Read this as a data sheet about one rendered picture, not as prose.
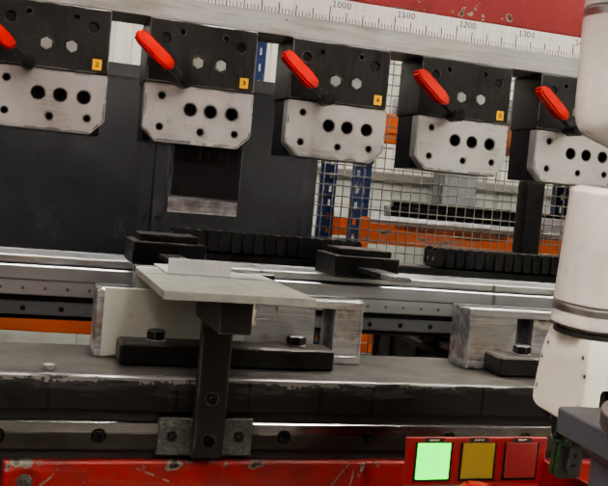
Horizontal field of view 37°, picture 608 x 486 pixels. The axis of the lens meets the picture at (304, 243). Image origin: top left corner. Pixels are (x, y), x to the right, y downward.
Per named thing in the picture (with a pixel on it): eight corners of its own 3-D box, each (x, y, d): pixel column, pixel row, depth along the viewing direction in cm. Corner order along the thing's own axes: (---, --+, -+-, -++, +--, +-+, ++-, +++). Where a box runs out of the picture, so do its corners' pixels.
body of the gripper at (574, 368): (535, 310, 108) (520, 401, 109) (588, 331, 98) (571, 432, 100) (589, 312, 110) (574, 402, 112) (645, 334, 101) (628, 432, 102)
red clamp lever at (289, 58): (290, 45, 125) (339, 98, 127) (283, 49, 129) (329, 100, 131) (282, 55, 125) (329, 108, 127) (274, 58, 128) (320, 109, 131)
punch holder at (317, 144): (283, 153, 130) (293, 36, 129) (267, 154, 138) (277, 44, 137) (381, 164, 134) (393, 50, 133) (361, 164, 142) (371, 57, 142)
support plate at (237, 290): (163, 299, 103) (164, 290, 103) (134, 274, 128) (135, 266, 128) (316, 308, 108) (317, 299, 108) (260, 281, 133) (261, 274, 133)
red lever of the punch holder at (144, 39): (143, 25, 119) (196, 81, 121) (139, 29, 123) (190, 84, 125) (133, 35, 119) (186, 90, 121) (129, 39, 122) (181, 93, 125)
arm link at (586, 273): (602, 296, 110) (538, 293, 106) (621, 186, 108) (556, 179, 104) (652, 312, 102) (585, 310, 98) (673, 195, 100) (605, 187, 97)
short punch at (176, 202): (168, 211, 129) (174, 144, 129) (166, 210, 131) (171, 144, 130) (237, 217, 132) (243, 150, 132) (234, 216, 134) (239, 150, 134)
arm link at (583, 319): (537, 292, 107) (533, 317, 107) (582, 310, 99) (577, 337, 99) (597, 296, 110) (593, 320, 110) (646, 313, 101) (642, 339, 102)
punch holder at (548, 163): (532, 179, 142) (543, 72, 141) (504, 179, 150) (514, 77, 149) (615, 188, 146) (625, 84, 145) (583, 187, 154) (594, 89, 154)
